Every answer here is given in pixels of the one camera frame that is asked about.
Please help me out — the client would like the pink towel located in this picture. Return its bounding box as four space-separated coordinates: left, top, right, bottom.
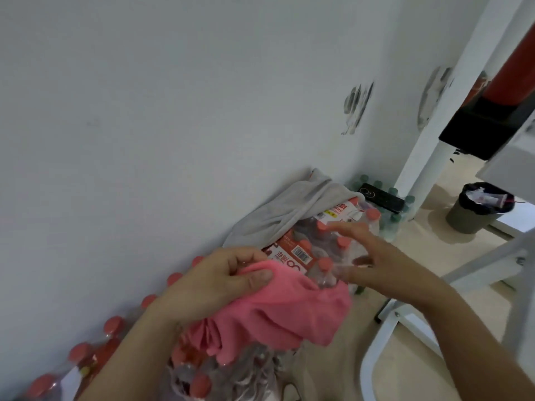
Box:
170 259 353 367

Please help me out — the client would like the person's left forearm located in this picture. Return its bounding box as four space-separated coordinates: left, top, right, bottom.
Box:
78 304 189 401

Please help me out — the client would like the person's left hand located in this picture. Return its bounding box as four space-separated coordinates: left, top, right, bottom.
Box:
155 246 275 327

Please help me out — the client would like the grey trash bin black bag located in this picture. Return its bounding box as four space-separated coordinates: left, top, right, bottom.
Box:
444 182 517 236

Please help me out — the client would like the person's right forearm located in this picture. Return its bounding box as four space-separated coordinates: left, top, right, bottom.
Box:
417 282 535 401

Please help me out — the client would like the person's right hand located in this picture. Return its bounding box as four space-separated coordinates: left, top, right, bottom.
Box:
325 221 445 310

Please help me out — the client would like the black phone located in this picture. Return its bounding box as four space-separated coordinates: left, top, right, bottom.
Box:
358 182 406 215

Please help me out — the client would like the white gym machine frame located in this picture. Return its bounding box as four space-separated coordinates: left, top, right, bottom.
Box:
358 0 535 401

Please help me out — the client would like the stack of water bottle packs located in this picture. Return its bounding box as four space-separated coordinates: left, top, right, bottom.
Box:
16 174 420 401

